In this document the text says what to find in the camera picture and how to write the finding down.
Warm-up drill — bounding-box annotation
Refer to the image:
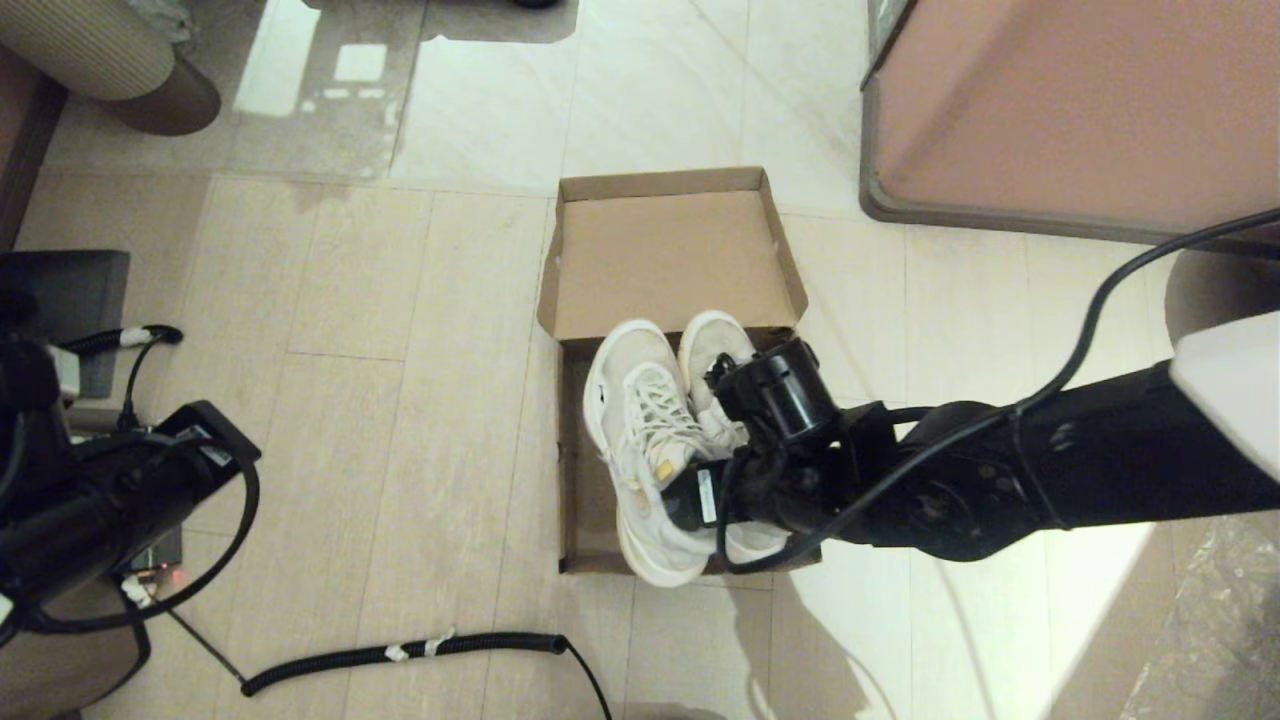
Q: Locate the black corrugated cable conduit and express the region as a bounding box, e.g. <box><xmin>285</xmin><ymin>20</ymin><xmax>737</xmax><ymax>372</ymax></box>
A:
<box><xmin>240</xmin><ymin>630</ymin><xmax>613</xmax><ymax>720</ymax></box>

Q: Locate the grey metal power device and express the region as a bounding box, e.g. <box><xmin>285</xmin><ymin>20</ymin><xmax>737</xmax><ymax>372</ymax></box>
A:
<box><xmin>120</xmin><ymin>525</ymin><xmax>186</xmax><ymax>581</ymax></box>

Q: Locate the thin black device cable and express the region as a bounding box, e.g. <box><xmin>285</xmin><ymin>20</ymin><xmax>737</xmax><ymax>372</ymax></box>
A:
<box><xmin>155</xmin><ymin>598</ymin><xmax>246</xmax><ymax>689</ymax></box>

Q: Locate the pink upholstered furniture grey trim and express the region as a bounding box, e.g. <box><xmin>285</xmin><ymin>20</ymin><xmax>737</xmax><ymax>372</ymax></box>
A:
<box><xmin>858</xmin><ymin>0</ymin><xmax>1280</xmax><ymax>251</ymax></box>

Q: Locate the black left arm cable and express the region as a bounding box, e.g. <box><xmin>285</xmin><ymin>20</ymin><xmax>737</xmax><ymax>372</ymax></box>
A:
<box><xmin>0</xmin><ymin>440</ymin><xmax>263</xmax><ymax>636</ymax></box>

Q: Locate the white mesh sneaker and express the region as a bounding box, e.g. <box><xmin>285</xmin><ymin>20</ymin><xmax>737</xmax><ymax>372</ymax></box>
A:
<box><xmin>583</xmin><ymin>318</ymin><xmax>719</xmax><ymax>589</ymax></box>
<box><xmin>678</xmin><ymin>310</ymin><xmax>791</xmax><ymax>566</ymax></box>

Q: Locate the brown cardboard shoe box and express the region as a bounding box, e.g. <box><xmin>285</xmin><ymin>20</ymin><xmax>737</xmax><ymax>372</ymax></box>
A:
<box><xmin>537</xmin><ymin>167</ymin><xmax>823</xmax><ymax>576</ymax></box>

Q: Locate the brown rounded seat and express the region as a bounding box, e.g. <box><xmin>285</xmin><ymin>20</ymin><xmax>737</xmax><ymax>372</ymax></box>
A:
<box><xmin>0</xmin><ymin>590</ymin><xmax>153</xmax><ymax>720</ymax></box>

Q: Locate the ribbed beige pouf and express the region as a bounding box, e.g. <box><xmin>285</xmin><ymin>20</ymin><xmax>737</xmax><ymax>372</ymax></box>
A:
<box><xmin>0</xmin><ymin>0</ymin><xmax>221</xmax><ymax>136</ymax></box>

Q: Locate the dark brown furniture edge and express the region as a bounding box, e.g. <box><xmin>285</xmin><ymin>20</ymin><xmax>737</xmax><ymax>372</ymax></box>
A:
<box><xmin>0</xmin><ymin>45</ymin><xmax>66</xmax><ymax>251</ymax></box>

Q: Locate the clear plastic bag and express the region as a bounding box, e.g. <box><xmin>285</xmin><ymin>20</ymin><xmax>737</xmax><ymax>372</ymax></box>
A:
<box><xmin>1120</xmin><ymin>510</ymin><xmax>1280</xmax><ymax>720</ymax></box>
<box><xmin>125</xmin><ymin>0</ymin><xmax>191</xmax><ymax>41</ymax></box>

